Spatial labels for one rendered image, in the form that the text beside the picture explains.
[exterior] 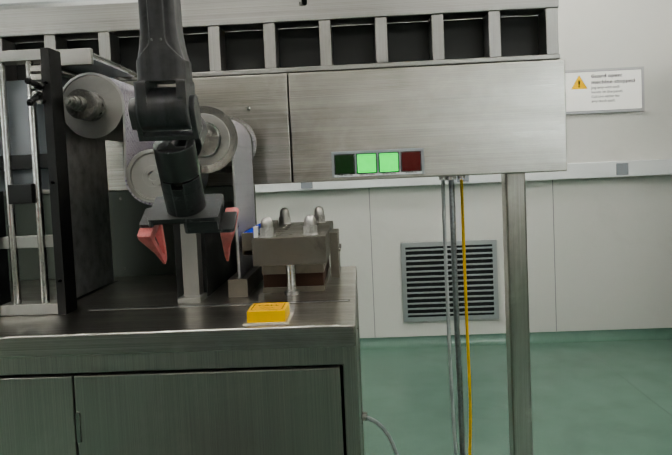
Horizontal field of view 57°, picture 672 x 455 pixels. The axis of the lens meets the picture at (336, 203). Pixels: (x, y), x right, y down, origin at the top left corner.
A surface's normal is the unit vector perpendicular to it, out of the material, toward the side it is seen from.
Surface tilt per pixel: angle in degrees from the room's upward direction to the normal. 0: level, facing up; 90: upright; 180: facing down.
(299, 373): 90
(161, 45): 94
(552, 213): 90
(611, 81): 90
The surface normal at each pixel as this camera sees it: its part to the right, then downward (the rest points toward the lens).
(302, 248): -0.04, 0.05
